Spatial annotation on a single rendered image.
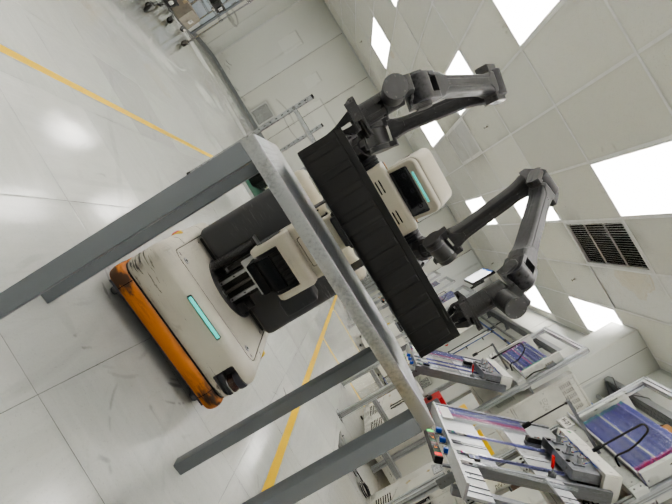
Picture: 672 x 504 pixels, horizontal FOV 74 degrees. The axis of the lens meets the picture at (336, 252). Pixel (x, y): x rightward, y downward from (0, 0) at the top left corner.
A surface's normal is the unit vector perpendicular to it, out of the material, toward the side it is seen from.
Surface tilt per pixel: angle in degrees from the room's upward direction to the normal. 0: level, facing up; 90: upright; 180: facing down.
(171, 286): 90
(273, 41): 90
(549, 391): 90
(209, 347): 90
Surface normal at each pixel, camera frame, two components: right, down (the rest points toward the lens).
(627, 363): -0.05, 0.04
